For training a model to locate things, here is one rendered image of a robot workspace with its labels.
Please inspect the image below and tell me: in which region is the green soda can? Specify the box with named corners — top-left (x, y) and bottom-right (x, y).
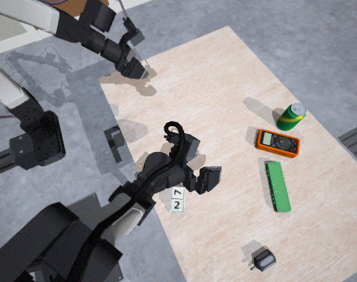
top-left (276, 103), bottom-right (307, 131)

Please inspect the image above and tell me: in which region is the orange digital multimeter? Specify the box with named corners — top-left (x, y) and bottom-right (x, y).
top-left (255, 129), bottom-right (300, 158)

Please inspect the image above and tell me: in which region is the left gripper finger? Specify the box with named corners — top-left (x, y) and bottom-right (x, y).
top-left (140, 70), bottom-right (149, 80)
top-left (126, 49), bottom-right (142, 63)

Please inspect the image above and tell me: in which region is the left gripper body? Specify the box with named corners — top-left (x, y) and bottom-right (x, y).
top-left (100, 38), bottom-right (145, 79)

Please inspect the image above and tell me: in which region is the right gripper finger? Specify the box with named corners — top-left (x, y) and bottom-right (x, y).
top-left (186, 150), bottom-right (199, 163)
top-left (205, 166), bottom-right (222, 182)

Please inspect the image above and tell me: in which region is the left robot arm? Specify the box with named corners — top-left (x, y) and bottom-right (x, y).
top-left (0, 0), bottom-right (145, 162)

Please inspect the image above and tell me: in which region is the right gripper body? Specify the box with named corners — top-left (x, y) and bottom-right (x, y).
top-left (166, 163), bottom-right (220, 195)

